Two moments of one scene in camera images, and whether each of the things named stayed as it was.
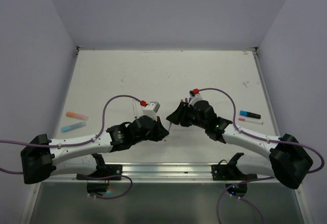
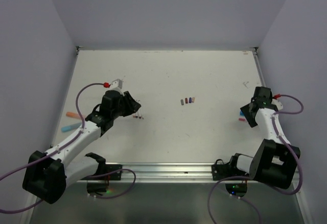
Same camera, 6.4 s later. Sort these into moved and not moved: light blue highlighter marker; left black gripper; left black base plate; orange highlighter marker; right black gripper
Moved: left black gripper; right black gripper
Not moved: orange highlighter marker; light blue highlighter marker; left black base plate
